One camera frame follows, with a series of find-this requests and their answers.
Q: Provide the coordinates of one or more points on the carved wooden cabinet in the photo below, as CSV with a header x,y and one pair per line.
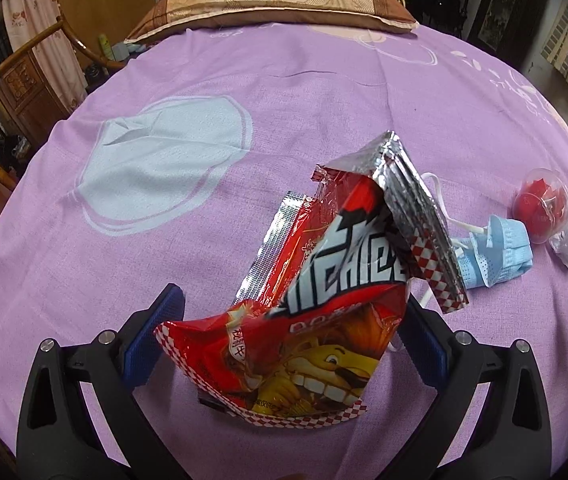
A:
x,y
29,100

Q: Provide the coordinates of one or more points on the red snack bag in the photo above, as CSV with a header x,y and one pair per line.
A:
x,y
314,350

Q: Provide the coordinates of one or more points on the wall scroll painting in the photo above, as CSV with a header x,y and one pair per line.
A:
x,y
501,5

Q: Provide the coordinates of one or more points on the blue face mask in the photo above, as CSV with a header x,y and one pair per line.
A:
x,y
498,255

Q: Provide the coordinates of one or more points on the red and white curtain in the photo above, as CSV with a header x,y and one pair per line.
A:
x,y
34,20

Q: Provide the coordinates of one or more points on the green bottle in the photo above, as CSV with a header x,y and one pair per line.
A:
x,y
106,46

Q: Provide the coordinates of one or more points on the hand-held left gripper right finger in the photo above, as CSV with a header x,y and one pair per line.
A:
x,y
426,355

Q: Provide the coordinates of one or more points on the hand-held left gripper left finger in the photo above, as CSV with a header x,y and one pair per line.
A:
x,y
149,355

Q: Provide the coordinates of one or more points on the clear capsule with red toy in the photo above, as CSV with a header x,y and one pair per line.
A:
x,y
538,210

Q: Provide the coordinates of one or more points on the purple bedsheet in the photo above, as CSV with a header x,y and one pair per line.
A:
x,y
164,110

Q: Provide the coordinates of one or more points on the brown patterned pillow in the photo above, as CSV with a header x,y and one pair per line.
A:
x,y
264,0

